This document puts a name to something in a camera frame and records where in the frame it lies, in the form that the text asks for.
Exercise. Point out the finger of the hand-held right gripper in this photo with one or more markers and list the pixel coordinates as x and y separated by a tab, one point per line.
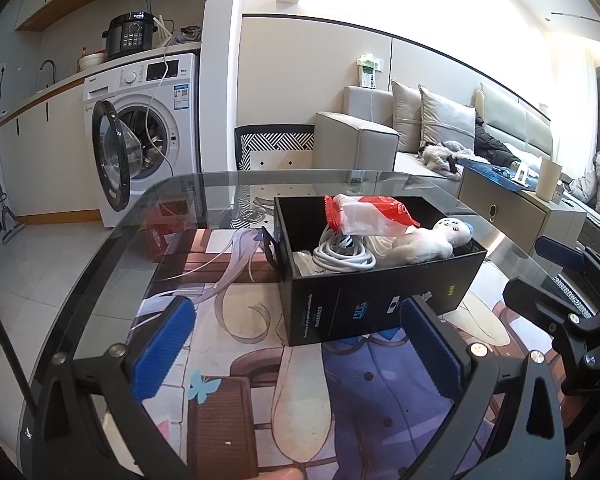
557	252
540	300

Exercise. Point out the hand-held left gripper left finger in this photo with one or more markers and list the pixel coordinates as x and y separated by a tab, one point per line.
160	355

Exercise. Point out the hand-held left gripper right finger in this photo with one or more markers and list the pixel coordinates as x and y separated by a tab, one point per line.
430	345

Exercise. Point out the black cardboard box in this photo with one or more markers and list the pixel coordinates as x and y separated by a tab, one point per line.
360	305

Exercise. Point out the white and blue plush toy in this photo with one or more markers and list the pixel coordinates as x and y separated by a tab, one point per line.
420	247

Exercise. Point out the red snack packet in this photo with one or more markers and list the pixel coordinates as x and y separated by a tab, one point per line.
390	207

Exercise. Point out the person's left hand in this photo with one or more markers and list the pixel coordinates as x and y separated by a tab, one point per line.
282	475

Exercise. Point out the beige coffee table cabinet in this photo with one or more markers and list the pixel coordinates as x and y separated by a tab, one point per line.
515	215

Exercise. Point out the white paper box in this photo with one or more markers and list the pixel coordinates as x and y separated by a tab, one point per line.
549	180

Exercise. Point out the small white stand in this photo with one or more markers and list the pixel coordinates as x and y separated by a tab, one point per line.
522	173

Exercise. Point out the printed cartoon table mat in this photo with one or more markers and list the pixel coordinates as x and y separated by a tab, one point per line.
340	385

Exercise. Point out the blue mat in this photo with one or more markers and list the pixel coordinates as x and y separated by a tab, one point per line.
490	174

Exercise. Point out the black jacket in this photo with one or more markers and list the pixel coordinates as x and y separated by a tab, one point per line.
492	147

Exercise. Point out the white foam piece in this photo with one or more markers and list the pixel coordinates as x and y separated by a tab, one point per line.
306	263

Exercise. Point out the white curtain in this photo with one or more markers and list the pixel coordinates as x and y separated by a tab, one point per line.
580	105

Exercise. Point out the grey furry garment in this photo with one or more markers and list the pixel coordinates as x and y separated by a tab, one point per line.
442	156

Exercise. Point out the wide grey cushion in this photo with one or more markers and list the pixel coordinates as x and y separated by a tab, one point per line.
445	120

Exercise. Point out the narrow grey cushion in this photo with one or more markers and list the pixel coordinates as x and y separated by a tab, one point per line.
405	115

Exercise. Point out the beige sofa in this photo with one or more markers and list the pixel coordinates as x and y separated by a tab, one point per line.
360	135

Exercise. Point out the white kitchen counter cabinet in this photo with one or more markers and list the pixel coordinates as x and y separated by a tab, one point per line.
45	160

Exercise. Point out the black and white patterned chair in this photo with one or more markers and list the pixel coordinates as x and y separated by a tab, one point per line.
275	141

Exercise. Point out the white washing machine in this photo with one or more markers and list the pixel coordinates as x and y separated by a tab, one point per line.
175	90

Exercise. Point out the white bowl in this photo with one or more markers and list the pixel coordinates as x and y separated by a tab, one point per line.
92	61

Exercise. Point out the curved sink faucet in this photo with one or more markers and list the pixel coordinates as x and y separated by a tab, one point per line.
47	65

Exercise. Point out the grey cloth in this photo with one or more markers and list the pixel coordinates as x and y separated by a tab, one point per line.
187	35

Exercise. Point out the black pressure cooker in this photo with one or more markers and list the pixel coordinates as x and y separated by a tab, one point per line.
130	35

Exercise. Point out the white wall control panel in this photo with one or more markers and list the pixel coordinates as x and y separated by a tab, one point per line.
369	72

